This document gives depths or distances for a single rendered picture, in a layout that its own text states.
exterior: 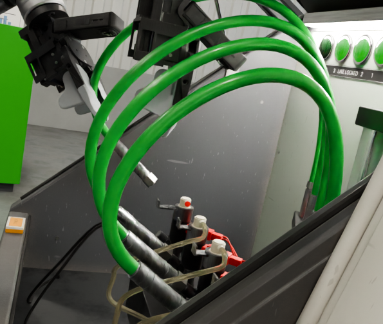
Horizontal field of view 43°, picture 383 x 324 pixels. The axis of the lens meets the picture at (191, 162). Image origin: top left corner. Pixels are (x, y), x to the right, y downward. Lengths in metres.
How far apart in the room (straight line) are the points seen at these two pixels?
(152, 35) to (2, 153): 3.48
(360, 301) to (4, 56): 3.71
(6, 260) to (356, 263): 0.59
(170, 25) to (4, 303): 0.42
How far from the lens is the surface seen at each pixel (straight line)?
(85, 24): 0.83
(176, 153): 1.02
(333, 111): 0.48
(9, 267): 0.80
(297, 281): 0.39
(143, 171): 0.79
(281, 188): 1.05
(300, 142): 1.00
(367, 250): 0.36
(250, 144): 1.07
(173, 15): 0.66
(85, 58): 0.84
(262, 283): 0.38
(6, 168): 4.09
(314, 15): 1.00
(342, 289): 0.38
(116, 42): 0.79
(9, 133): 4.02
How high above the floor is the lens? 1.30
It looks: 12 degrees down
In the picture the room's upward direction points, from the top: 11 degrees clockwise
